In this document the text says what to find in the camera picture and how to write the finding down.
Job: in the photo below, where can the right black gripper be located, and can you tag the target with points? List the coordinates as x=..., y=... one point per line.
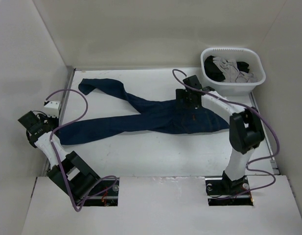
x=182, y=94

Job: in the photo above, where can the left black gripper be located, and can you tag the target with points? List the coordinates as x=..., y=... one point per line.
x=43, y=117

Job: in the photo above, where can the dark blue denim trousers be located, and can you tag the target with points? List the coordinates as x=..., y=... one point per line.
x=157, y=116

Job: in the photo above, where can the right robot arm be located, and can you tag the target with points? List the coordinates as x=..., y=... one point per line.
x=245, y=134

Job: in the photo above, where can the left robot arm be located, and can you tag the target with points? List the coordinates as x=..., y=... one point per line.
x=80, y=184

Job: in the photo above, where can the black garment in basket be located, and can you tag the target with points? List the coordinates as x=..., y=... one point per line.
x=212, y=71

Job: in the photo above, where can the white plastic laundry basket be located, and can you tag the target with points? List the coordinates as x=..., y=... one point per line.
x=238, y=54

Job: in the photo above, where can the grey white garment in basket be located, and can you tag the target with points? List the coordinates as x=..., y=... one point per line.
x=233, y=71

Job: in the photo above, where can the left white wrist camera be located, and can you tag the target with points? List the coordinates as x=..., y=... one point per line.
x=52, y=108

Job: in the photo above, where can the left aluminium table rail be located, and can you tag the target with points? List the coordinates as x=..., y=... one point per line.
x=64, y=100

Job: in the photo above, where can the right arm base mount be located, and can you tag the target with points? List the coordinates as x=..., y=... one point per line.
x=221, y=194

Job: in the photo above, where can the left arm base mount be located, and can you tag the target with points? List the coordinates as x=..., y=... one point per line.
x=104, y=194

